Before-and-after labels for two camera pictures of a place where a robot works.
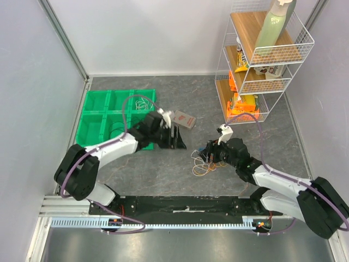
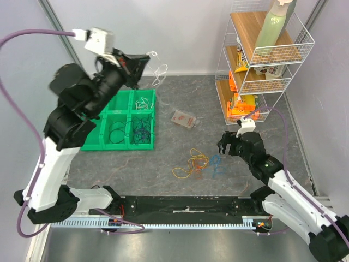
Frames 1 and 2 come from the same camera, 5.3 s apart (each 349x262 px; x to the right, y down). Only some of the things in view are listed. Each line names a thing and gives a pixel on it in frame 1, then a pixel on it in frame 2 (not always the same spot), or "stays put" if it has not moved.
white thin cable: [143, 105] stays put
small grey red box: [184, 119] stays put
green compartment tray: [107, 113] stays put
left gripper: [176, 143] -> [130, 66]
